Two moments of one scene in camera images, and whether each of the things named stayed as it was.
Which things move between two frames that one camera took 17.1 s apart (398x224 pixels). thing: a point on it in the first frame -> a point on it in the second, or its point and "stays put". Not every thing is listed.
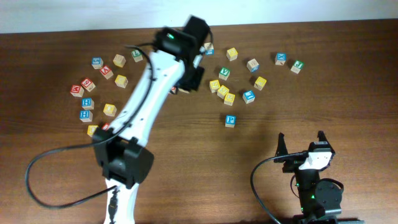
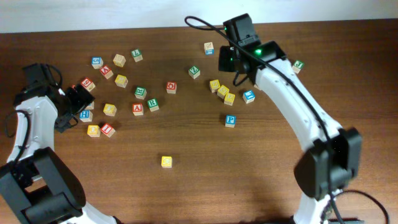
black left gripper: (193, 79) -> (80, 98)
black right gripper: (292, 165) -> (226, 59)
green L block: (136, 55) stays put
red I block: (106, 126) stays put
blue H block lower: (86, 116) stays put
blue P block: (230, 121) stays put
